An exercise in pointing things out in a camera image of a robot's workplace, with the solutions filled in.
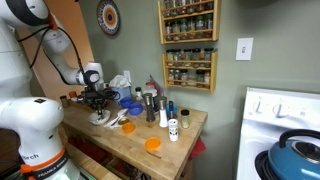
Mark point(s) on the decorative wall plate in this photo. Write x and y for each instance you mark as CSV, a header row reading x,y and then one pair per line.
x,y
108,17

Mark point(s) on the blue tissue box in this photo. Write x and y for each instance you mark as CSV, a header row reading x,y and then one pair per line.
x,y
121,86

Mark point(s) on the white salt grinder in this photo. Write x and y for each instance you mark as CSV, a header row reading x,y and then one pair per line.
x,y
162,112

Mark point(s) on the white stove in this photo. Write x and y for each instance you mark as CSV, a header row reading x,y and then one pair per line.
x,y
267,115

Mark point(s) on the glass spice jar black lid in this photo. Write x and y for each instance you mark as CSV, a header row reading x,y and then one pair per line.
x,y
185,121

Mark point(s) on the lower wooden spice rack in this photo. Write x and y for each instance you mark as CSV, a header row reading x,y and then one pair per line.
x,y
190,68

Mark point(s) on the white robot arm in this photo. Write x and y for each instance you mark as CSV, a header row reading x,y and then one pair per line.
x,y
36,119

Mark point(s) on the red cloth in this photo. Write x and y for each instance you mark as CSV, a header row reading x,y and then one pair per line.
x,y
198,148

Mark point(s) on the blue bowl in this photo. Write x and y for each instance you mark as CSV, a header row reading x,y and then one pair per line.
x,y
133,108

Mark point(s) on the white lidded jar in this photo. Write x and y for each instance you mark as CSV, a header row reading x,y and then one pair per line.
x,y
139,96

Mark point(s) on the gold jar lid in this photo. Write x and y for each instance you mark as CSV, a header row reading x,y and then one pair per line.
x,y
123,121

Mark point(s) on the white light switch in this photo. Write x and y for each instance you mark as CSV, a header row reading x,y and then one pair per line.
x,y
244,49

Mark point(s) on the wooden spice rack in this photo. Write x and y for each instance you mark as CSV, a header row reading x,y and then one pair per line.
x,y
190,68
184,21

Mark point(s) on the steel pepper mill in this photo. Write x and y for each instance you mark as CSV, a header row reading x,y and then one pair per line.
x,y
149,107

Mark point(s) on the dark blue bottle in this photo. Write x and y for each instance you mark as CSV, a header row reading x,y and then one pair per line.
x,y
171,110

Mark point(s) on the wooden kitchen cart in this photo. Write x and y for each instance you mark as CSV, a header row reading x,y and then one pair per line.
x,y
166,163

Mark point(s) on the blue pot with lid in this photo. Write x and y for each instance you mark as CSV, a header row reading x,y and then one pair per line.
x,y
290,159

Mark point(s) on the white bowl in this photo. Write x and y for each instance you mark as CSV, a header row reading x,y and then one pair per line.
x,y
97,119

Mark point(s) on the white printed shaker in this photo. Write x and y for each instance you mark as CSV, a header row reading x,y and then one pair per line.
x,y
173,130

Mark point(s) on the orange cup near spoons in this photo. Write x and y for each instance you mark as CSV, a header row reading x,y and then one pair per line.
x,y
128,127

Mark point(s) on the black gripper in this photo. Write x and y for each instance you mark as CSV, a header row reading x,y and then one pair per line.
x,y
97,99

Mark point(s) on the red topped container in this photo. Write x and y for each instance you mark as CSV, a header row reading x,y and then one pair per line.
x,y
152,86

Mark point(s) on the upper wooden spice rack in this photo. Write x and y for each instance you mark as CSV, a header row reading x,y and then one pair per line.
x,y
184,21

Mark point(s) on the white measuring spoons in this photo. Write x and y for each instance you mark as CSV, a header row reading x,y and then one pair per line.
x,y
120,114

